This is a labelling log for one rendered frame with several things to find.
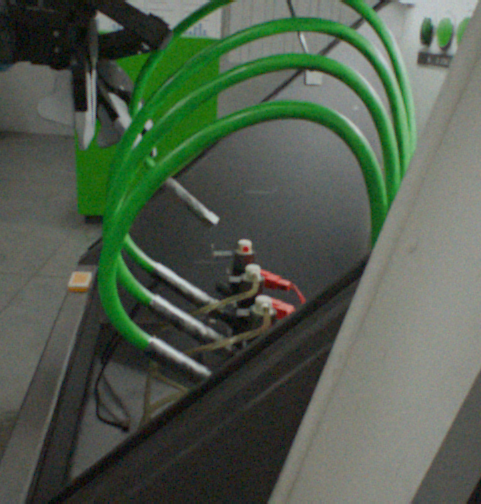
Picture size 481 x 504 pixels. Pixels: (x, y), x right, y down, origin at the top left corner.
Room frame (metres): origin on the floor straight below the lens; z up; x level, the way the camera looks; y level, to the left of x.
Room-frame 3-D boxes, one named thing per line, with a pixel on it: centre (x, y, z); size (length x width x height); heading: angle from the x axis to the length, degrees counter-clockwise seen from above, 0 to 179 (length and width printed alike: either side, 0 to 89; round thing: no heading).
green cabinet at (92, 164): (4.27, 0.72, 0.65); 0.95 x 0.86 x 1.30; 98
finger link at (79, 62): (0.65, 0.18, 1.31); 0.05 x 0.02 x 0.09; 7
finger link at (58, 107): (0.65, 0.21, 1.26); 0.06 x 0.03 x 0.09; 97
